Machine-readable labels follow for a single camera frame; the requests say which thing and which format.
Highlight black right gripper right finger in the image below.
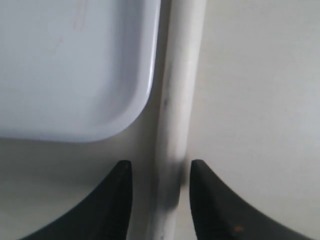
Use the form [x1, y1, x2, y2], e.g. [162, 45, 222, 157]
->
[189, 159, 307, 240]

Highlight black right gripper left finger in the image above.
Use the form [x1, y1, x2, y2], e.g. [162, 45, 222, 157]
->
[25, 160, 132, 240]

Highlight white wooden drumstick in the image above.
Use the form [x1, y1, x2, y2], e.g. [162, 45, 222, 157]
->
[145, 0, 207, 240]

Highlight white rectangular plastic tray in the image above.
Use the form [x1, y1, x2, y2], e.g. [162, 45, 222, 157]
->
[0, 0, 161, 143]

